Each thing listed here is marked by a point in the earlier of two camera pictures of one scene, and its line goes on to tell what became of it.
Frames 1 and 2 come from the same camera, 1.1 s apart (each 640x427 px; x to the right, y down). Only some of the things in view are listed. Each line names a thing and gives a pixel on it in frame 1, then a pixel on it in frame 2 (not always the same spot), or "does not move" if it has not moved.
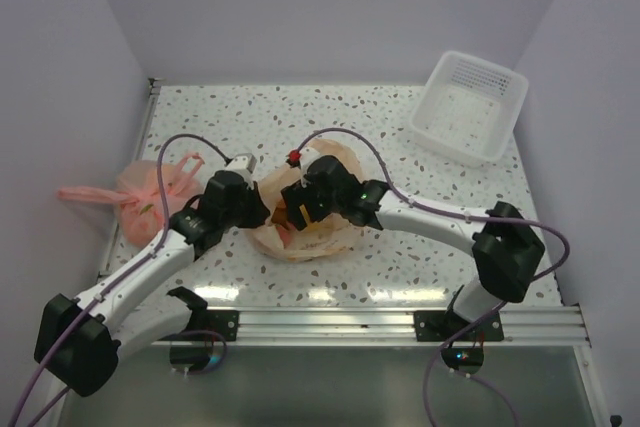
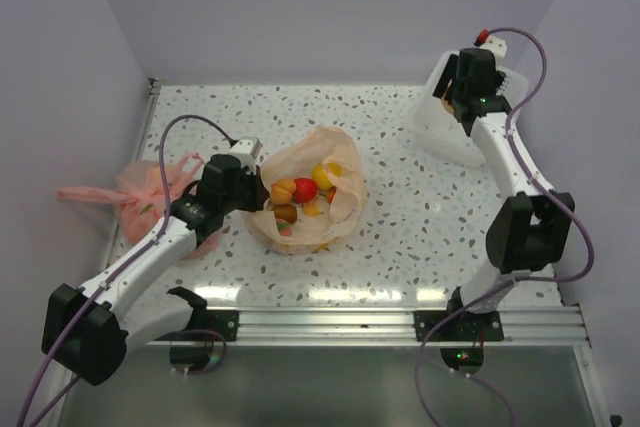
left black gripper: (259, 209) → (259, 192)
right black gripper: (298, 194) → (448, 75)
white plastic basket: (469, 109) does not move
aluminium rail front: (385, 327) does not move
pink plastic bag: (135, 194) does not move
